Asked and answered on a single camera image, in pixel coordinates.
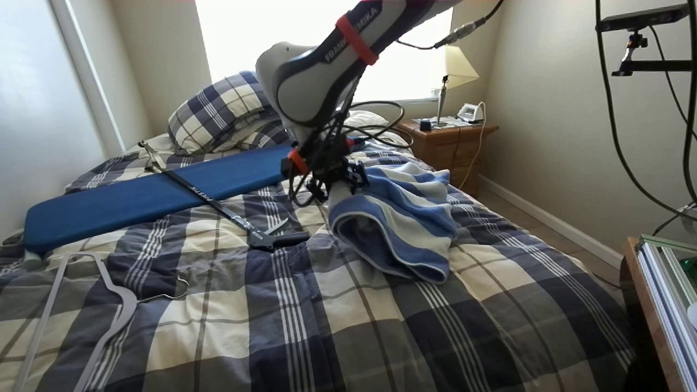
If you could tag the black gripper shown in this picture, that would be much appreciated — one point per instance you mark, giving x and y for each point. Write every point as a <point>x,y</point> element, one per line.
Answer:
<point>327,156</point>

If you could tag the blue white striped towel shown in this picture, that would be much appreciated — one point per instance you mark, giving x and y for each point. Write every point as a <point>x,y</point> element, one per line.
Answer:
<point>406,218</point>

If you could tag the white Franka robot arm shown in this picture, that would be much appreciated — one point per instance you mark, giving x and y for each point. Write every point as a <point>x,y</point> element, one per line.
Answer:
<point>318,72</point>

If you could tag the wooden nightstand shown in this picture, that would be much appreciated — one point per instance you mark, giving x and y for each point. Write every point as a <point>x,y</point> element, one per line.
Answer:
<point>443,148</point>

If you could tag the black reacher grabber stick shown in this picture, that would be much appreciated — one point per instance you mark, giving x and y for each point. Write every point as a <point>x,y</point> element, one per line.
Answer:
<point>209,203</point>

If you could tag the plaid navy cream comforter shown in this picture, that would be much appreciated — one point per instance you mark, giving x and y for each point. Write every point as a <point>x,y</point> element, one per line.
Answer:
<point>327,318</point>

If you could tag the plaid pillow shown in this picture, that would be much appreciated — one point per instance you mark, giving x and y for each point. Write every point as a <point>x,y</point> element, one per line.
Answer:
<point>218,109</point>

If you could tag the white phone on nightstand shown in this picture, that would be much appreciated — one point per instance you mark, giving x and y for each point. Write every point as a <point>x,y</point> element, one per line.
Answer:
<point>472,113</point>

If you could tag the table lamp with cream shade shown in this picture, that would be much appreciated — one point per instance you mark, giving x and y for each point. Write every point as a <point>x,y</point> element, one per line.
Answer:
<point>459,66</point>

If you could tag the bright window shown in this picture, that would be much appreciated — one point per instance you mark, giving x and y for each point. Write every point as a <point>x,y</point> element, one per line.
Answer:
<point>241,36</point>

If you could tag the blue padded ironing board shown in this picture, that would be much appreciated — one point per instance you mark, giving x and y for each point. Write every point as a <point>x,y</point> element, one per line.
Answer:
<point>145,196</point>

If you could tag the gray plastic clothes hanger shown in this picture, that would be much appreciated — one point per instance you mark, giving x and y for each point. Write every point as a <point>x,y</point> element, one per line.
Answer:
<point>122,312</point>

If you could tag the white closet door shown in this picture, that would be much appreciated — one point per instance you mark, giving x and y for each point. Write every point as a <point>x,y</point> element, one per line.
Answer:
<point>36,109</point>

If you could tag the white plastic clothes hanger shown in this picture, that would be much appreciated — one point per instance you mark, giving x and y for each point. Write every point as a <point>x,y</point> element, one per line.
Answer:
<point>45,316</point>

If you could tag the robot table with green edge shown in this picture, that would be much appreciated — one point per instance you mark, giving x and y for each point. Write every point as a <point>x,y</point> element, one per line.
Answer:
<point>668,305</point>

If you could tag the black camera stand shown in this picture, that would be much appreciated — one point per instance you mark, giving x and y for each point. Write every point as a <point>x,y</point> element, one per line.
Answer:
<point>655,66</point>

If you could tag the black camera on stand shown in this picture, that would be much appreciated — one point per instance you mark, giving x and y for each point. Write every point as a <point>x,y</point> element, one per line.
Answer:
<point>644,19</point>

